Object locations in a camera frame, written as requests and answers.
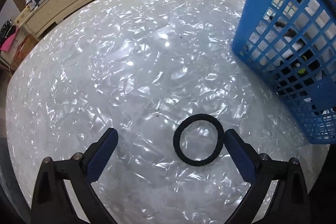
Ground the black hair tie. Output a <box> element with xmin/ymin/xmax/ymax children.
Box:
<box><xmin>172</xmin><ymin>113</ymin><xmax>225</xmax><ymax>167</ymax></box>

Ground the white waffle towel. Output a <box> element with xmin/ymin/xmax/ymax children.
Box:
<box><xmin>244</xmin><ymin>0</ymin><xmax>335</xmax><ymax>79</ymax></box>

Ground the black plush teddy bear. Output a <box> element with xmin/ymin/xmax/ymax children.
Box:
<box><xmin>270</xmin><ymin>19</ymin><xmax>332</xmax><ymax>109</ymax></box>

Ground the blue plastic laundry basket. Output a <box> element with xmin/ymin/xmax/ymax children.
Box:
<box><xmin>232</xmin><ymin>0</ymin><xmax>335</xmax><ymax>144</ymax></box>

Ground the brown cardboard box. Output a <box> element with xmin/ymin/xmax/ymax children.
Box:
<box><xmin>10</xmin><ymin>34</ymin><xmax>38</xmax><ymax>71</ymax></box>

